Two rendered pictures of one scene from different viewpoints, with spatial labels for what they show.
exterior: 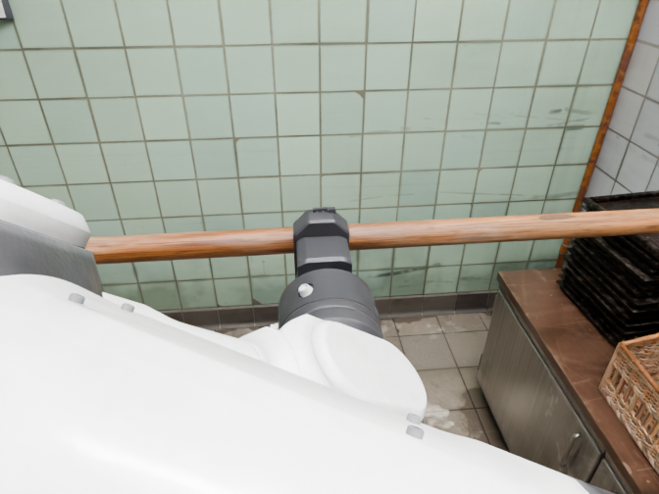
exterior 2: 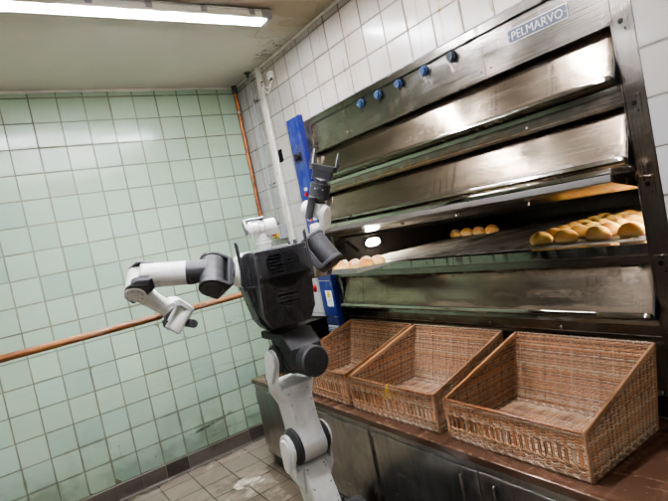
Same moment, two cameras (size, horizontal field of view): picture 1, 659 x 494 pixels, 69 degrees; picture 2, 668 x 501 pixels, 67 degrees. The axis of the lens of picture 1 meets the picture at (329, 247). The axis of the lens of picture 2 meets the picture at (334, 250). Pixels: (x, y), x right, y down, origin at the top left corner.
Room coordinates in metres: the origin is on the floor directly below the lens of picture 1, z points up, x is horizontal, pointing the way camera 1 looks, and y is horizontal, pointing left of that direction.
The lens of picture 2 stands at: (-1.89, 0.37, 1.44)
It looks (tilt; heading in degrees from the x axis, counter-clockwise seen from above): 3 degrees down; 332
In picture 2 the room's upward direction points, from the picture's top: 11 degrees counter-clockwise
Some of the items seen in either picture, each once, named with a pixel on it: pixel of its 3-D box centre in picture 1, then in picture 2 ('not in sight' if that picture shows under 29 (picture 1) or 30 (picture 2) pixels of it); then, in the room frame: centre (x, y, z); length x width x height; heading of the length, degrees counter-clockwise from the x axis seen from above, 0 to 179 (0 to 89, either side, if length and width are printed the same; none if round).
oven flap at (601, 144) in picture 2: not in sight; (431, 183); (-0.02, -1.21, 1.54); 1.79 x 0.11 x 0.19; 5
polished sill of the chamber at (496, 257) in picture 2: not in sight; (449, 260); (-0.02, -1.24, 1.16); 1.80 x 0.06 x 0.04; 5
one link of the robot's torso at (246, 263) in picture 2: not in sight; (275, 281); (-0.07, -0.33, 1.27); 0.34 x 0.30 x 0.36; 84
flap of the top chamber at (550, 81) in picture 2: not in sight; (420, 128); (-0.02, -1.21, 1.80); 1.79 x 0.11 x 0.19; 5
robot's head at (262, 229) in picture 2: not in sight; (262, 231); (-0.01, -0.34, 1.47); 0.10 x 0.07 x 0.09; 84
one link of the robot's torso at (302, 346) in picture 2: not in sight; (295, 349); (-0.10, -0.34, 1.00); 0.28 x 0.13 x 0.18; 5
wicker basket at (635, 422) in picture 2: not in sight; (546, 393); (-0.66, -1.00, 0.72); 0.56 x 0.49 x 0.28; 5
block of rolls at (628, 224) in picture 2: not in sight; (614, 223); (-0.56, -1.71, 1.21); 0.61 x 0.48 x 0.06; 95
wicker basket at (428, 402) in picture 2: not in sight; (424, 370); (-0.06, -0.94, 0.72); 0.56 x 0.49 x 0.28; 6
